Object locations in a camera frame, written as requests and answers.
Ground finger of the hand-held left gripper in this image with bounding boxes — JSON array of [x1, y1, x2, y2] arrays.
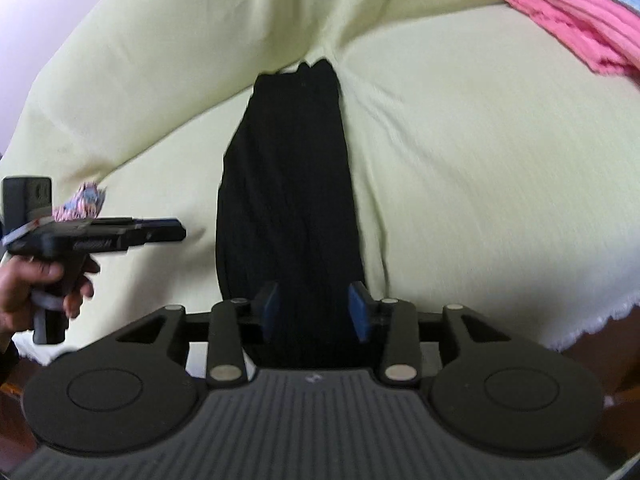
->
[[132, 217, 187, 249]]

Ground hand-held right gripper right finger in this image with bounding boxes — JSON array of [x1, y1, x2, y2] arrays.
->
[[349, 281, 511, 387]]

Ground pink patterned garment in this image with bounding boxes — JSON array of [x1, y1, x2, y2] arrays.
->
[[52, 182, 107, 224]]

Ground green covered sofa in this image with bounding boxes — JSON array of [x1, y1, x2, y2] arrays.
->
[[0, 0, 640, 367]]

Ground person's left hand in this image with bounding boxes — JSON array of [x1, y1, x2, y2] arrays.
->
[[0, 254, 96, 334]]

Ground pink folded blanket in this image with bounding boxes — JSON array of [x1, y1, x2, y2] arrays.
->
[[499, 0, 640, 79]]

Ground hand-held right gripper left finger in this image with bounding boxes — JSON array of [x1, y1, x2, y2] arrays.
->
[[117, 281, 279, 388]]

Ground black pants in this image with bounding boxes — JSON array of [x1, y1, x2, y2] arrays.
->
[[215, 58, 369, 368]]

